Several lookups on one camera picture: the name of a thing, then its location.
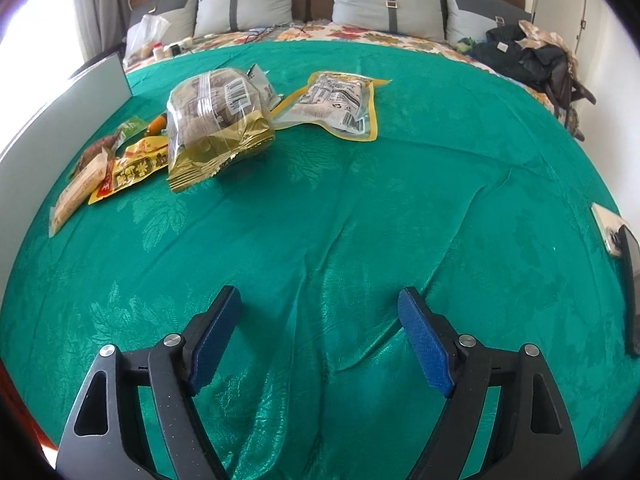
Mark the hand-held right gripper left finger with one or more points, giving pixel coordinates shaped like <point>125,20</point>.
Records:
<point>215,340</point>

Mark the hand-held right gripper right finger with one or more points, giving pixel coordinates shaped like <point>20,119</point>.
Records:
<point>425,340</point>

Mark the yellow and red snack packet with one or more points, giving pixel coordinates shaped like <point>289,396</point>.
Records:
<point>135,165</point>

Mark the long beige snack packet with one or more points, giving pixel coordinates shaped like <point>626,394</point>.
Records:
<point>75,195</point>

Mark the large clear bag of cakes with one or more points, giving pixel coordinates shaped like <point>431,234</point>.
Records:
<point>215,125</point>

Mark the orange snack stick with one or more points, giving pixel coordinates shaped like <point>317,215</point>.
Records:
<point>157,125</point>

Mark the green and brown snack packet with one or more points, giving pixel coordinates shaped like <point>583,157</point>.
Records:
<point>100,147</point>

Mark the yellow-edged clear snack packet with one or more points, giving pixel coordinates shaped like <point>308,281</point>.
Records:
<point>330,102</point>

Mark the small silver snack packet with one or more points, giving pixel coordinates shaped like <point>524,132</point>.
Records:
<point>262,82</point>

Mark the white storage box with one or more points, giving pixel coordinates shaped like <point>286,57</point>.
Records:
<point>75,100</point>

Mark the green patterned blanket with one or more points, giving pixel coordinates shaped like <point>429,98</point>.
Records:
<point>350,210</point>

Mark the black phone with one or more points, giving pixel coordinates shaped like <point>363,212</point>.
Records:
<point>631,285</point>

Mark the phone in clear case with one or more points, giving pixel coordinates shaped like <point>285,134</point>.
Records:
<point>607,227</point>

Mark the brown handbag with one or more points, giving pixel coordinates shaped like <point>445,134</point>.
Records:
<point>567,85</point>

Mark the white pill bottle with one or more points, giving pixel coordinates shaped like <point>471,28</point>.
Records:
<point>157,51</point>

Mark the black jacket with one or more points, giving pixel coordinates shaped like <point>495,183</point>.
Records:
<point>515,57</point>

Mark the floral bedsheet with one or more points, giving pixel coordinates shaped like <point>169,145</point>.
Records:
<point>350,35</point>

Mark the clear plastic bag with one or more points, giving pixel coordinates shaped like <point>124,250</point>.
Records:
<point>145,32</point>

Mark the beige patterned scarf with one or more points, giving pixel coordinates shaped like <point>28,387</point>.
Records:
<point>550,40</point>

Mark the grey curtain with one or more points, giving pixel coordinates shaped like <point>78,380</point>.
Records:
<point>97,0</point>

